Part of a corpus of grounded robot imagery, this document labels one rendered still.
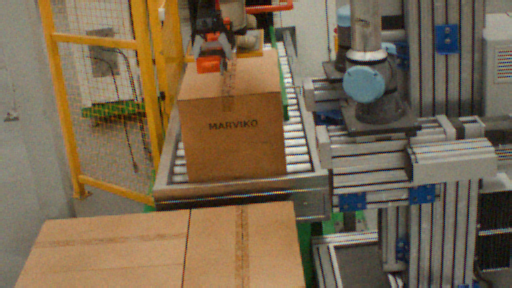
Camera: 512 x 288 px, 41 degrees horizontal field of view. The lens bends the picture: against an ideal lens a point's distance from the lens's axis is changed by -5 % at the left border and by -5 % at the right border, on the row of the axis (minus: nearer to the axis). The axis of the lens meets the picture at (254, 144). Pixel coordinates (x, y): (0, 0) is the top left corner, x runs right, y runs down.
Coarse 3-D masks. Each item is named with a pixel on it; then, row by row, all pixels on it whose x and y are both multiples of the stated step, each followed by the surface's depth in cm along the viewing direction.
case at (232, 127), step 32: (192, 64) 319; (256, 64) 310; (192, 96) 279; (224, 96) 276; (256, 96) 276; (192, 128) 282; (224, 128) 282; (256, 128) 282; (192, 160) 287; (224, 160) 287; (256, 160) 287
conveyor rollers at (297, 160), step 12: (264, 48) 480; (288, 72) 430; (288, 84) 406; (288, 96) 389; (288, 108) 372; (288, 132) 345; (300, 132) 340; (180, 144) 340; (288, 144) 331; (300, 144) 331; (180, 156) 332; (288, 156) 316; (300, 156) 315; (180, 168) 315; (288, 168) 306; (300, 168) 306; (180, 180) 307
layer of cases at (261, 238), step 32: (64, 224) 277; (96, 224) 275; (128, 224) 273; (160, 224) 271; (192, 224) 269; (224, 224) 267; (256, 224) 265; (288, 224) 263; (32, 256) 256; (64, 256) 254; (96, 256) 253; (128, 256) 251; (160, 256) 250; (192, 256) 248; (224, 256) 246; (256, 256) 245; (288, 256) 243
